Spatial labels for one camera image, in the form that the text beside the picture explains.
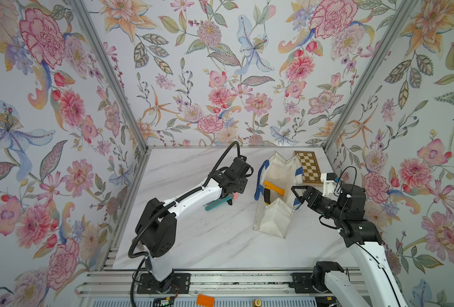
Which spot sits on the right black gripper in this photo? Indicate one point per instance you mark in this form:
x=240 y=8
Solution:
x=308 y=196

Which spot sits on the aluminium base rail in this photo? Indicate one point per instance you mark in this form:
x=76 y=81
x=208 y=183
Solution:
x=116 y=283

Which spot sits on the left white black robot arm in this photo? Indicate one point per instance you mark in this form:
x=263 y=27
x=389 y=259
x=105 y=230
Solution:
x=157 y=226

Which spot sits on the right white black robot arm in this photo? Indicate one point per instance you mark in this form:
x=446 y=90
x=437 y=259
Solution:
x=363 y=240

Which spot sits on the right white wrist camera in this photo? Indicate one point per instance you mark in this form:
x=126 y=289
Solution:
x=330 y=182

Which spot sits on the white Doraemon canvas pouch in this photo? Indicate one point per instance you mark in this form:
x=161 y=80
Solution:
x=285 y=173

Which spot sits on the orange tag on rail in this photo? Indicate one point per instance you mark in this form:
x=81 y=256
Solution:
x=205 y=300

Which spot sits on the teal art knife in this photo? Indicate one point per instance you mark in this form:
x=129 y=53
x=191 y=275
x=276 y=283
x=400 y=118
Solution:
x=212 y=205

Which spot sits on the black yellow utility knife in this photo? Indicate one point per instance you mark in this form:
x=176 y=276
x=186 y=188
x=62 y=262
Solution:
x=267 y=197

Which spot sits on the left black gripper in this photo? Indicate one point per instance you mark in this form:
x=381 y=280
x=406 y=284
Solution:
x=242 y=187

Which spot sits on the wooden chessboard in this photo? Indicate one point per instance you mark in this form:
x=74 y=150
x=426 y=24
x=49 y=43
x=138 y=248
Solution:
x=310 y=167

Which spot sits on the yellow slim art knife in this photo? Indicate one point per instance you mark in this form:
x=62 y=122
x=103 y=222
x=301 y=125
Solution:
x=275 y=188

